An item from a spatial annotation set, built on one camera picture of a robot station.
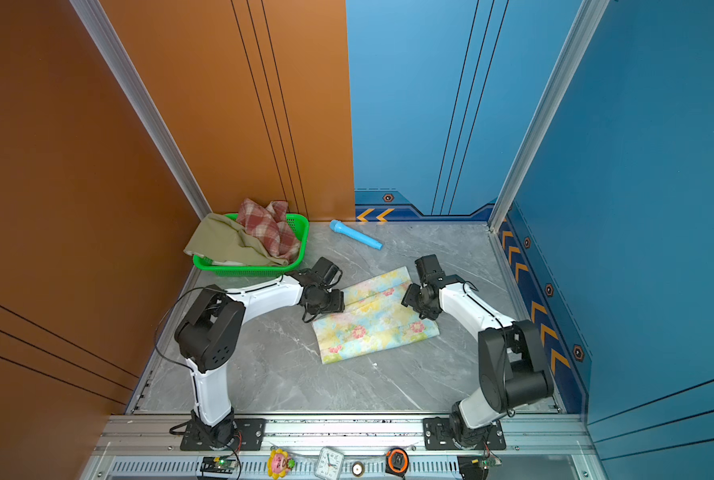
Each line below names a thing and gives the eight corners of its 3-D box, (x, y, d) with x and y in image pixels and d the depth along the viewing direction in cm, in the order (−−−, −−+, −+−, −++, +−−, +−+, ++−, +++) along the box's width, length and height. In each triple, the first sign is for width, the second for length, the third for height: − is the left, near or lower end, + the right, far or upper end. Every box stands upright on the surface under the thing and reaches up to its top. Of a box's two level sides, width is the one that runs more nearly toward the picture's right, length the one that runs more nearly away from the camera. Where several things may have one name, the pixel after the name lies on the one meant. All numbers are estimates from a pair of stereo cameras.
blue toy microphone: (331, 228, 121) (330, 222, 119) (335, 224, 123) (334, 218, 120) (379, 251, 113) (379, 245, 111) (383, 247, 115) (383, 241, 112)
